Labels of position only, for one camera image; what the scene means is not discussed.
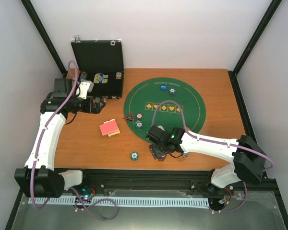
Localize teal poker chip stack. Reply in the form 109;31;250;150
130;151;139;161

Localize black triangular dealer button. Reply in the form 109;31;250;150
124;111;134;121

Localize red playing card deck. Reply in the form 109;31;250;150
99;119;120;137

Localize open black poker case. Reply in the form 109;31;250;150
71;39;124;98

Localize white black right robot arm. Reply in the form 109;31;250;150
146;126;267;188

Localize blue round blind button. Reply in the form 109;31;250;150
159;84;168;91

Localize purple chips in case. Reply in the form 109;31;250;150
115;72;123;80

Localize round green poker mat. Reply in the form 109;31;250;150
123;77;206;142

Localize card deck in case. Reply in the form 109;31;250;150
93;73;108;84

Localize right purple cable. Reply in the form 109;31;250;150
151;101;276;214

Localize teal chips in case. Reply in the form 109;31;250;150
79;72;87;82

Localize light blue slotted cable duct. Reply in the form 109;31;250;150
35;195;209;209

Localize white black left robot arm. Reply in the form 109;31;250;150
14;79;105;198

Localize purple poker chip stack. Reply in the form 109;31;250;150
182;152;189;159

